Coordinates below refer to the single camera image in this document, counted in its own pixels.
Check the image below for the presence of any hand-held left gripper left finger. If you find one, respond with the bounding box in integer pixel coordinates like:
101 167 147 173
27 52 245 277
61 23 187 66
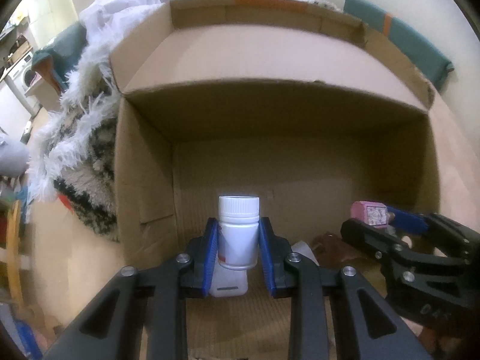
43 215 222 360

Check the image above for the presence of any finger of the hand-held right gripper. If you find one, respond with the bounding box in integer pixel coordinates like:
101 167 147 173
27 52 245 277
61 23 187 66
386 204 480 267
340 218 480 306

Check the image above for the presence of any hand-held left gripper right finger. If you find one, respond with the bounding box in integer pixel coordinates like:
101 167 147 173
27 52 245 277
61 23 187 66
258 215 436 360

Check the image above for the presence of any pink patterned bottle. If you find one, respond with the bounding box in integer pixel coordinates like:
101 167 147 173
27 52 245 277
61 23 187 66
350 200 396 227

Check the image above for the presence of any white pill bottle red label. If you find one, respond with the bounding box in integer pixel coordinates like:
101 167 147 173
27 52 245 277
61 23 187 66
218 195 260 271

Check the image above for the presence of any white charger block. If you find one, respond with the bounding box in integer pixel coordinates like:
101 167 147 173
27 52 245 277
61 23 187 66
209 268 250 298

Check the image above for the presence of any white earbuds case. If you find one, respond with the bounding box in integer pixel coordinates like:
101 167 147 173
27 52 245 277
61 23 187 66
290 241 319 267

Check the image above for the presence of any reddish hair claw clip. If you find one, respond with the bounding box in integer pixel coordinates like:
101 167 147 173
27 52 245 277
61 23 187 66
313 234 379 267

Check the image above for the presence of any cardboard box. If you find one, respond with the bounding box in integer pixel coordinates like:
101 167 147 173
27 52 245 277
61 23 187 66
109 0 441 360

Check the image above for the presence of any shaggy patterned blanket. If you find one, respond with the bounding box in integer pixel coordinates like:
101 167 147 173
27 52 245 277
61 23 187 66
28 0 344 242

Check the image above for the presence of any yellow wooden rack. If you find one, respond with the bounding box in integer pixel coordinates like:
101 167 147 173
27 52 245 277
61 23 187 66
5 199 31 308

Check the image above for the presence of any white stuffed plastic bag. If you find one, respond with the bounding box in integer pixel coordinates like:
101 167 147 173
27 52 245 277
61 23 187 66
0 135 31 177

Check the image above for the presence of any small white side table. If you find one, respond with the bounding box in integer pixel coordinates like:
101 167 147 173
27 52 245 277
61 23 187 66
24 79 62 111

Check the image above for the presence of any teal cushion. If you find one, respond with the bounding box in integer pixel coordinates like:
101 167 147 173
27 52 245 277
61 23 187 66
32 20 89 91

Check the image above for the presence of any white washing machine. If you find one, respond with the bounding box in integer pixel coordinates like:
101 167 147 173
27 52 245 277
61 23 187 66
7 50 38 94

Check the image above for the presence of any white duvet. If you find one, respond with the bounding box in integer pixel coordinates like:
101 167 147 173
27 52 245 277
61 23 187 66
77 0 323 46

